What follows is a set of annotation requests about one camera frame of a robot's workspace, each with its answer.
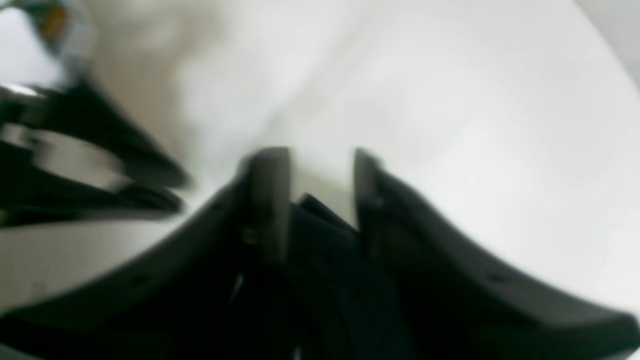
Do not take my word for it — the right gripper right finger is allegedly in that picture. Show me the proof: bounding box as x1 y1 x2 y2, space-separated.
353 148 639 360

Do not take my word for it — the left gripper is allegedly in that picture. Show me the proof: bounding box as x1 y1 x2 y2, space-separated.
1 82 187 228

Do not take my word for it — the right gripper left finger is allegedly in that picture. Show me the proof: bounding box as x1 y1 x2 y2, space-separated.
1 146 291 360

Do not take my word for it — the black T-shirt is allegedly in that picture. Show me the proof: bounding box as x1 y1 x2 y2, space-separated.
225 192 416 360

